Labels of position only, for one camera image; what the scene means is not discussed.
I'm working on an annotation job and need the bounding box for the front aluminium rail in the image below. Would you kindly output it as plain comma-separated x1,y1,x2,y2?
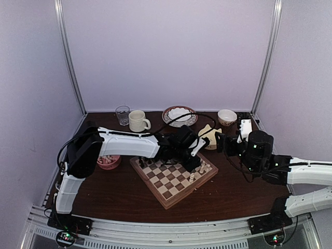
18,206,323,248

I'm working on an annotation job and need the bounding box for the clear drinking glass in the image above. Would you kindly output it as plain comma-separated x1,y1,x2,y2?
115,105,130,126

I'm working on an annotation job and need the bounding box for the patterned brown rim plate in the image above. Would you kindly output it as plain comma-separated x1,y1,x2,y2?
162,106,198,128

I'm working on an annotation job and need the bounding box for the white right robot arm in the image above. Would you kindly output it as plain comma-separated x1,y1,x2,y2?
215,130,331,229

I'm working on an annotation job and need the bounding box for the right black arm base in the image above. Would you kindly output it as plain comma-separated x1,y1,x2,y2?
247,213,293,234

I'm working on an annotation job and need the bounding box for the right black cable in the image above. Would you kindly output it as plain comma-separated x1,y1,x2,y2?
223,145,260,184

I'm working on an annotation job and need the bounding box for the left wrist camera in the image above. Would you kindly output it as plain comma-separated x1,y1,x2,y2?
189,137,210,157

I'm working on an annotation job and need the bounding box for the white scalloped bowl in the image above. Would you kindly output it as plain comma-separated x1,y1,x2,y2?
168,107,191,122

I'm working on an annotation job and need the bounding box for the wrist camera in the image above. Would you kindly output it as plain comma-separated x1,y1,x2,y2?
237,113,252,144
189,137,210,157

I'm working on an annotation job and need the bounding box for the aluminium frame post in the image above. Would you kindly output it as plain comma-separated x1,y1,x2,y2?
251,0,283,116
54,0,87,116

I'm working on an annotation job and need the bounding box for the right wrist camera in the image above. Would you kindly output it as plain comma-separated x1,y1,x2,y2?
237,113,252,144

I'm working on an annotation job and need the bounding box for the yellow cat-ear bowl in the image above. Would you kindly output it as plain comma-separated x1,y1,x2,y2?
198,124,223,150

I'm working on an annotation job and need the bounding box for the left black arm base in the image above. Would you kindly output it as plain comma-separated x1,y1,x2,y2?
47,213,92,236

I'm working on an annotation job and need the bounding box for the cream ribbed mug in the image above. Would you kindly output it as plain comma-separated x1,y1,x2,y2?
129,110,151,132

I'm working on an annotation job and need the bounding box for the pink cat-ear bowl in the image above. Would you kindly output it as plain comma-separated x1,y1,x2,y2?
97,155,121,170

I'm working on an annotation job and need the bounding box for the white chess pieces pile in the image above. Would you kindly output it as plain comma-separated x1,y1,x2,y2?
98,155,117,164

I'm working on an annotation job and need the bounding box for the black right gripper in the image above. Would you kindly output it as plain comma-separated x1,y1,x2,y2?
215,131,259,175

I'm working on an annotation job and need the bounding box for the white chess knight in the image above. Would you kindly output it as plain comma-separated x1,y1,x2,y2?
199,164,205,174

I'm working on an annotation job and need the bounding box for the black chess piece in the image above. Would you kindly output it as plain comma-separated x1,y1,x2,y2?
139,157,145,169

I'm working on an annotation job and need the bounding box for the left aluminium frame post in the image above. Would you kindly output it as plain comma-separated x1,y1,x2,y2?
54,0,87,116

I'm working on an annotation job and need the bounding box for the wooden chess board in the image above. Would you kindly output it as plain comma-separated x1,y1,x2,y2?
130,154,218,210

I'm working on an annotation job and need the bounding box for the black cable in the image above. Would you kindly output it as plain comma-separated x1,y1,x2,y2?
223,145,260,184
153,112,217,138

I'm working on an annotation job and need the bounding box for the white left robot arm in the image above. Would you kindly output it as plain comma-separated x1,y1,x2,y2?
53,125,209,230

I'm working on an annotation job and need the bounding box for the white floral small bowl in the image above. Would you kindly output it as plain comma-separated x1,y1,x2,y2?
217,109,238,127

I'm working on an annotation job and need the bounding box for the right aluminium frame post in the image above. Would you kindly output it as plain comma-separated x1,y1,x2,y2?
251,0,283,116

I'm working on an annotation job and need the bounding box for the left black cable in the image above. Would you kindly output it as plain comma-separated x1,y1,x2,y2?
153,112,217,138

